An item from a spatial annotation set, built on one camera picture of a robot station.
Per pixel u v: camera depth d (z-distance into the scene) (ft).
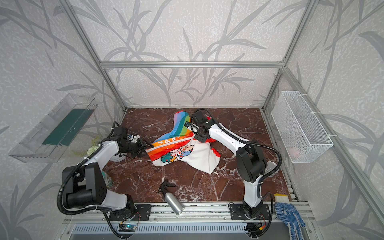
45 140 2.07
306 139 1.96
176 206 2.38
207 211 2.48
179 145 2.99
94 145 2.59
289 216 2.36
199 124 2.30
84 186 1.42
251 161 1.60
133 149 2.49
